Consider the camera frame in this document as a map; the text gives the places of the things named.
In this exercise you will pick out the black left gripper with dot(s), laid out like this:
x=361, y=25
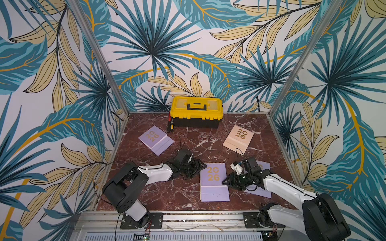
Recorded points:
x=197, y=164

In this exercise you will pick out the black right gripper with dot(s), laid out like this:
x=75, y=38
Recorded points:
x=236, y=179

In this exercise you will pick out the pink calendar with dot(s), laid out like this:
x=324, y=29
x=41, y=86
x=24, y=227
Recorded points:
x=238, y=139

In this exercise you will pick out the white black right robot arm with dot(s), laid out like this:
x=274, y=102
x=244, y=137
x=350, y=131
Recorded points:
x=315, y=215

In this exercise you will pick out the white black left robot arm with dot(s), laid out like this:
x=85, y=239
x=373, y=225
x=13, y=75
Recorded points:
x=124, y=189

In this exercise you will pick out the yellow black screwdriver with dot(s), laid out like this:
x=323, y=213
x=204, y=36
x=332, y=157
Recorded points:
x=172, y=126

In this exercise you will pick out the yellow black toolbox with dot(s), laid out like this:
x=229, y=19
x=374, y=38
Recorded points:
x=197, y=112

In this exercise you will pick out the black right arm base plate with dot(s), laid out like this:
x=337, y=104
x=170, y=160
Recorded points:
x=255, y=220

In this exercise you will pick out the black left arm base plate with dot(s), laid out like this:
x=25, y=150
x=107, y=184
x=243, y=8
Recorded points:
x=152, y=220

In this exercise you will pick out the aluminium front rail frame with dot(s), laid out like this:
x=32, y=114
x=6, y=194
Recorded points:
x=184, y=225

